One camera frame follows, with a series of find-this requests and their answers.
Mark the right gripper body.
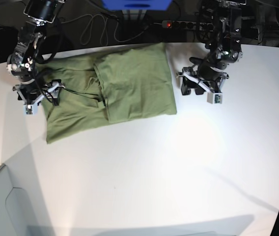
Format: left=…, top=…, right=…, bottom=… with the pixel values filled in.
left=12, top=80, right=65, bottom=105

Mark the grey white cable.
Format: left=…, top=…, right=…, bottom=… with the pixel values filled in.
left=80, top=13, right=152, bottom=45

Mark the blue box overhead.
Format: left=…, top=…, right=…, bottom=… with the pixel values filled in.
left=102, top=0, right=172, bottom=11

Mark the green T-shirt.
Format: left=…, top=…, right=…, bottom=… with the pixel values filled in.
left=38, top=43, right=177, bottom=144

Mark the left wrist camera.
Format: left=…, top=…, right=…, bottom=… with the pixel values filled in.
left=23, top=103, right=39, bottom=115

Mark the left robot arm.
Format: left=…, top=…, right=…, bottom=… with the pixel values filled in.
left=49, top=0, right=242, bottom=111

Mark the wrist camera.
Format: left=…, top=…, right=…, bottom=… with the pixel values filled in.
left=23, top=103, right=39, bottom=115
left=207, top=92, right=223, bottom=104

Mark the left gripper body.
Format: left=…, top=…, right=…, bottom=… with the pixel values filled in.
left=175, top=65, right=229, bottom=93

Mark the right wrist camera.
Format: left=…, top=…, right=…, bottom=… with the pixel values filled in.
left=207, top=92, right=223, bottom=104

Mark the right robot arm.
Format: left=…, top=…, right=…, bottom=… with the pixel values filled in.
left=7, top=0, right=65, bottom=114

